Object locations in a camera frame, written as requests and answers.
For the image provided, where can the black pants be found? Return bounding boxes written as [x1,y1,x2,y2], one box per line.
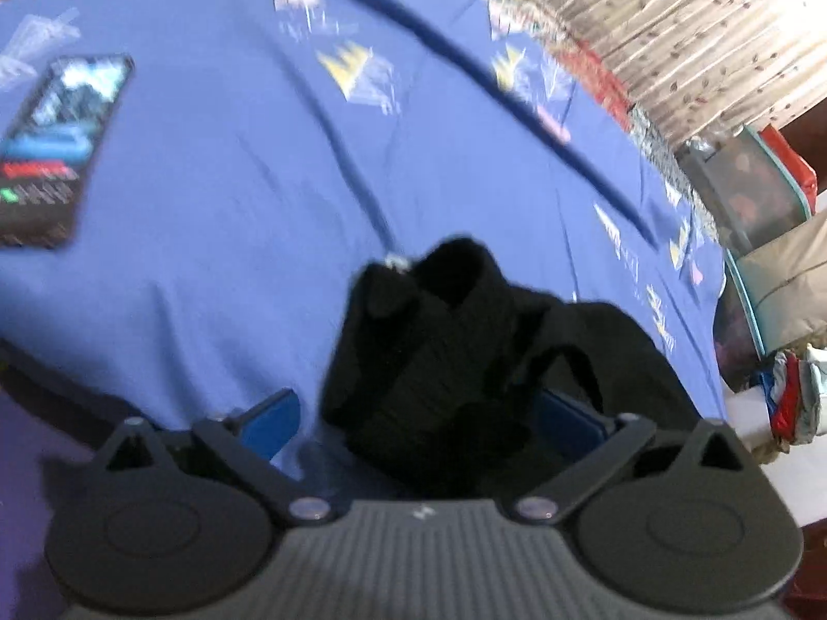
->
[319,238,699,500]

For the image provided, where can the beige fabric storage bag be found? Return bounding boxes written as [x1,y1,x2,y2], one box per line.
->
[736,211,825,353]

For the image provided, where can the clear teal-lid storage bin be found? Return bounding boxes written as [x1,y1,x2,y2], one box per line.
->
[677,126,811,388]

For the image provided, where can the blue patterned bedsheet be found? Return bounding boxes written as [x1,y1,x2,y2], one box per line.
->
[2,0,725,490]

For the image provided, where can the black smartphone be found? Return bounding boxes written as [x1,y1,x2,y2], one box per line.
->
[2,53,134,248]

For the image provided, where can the leaf patterned curtain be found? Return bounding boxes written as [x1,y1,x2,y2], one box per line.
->
[535,0,825,144]

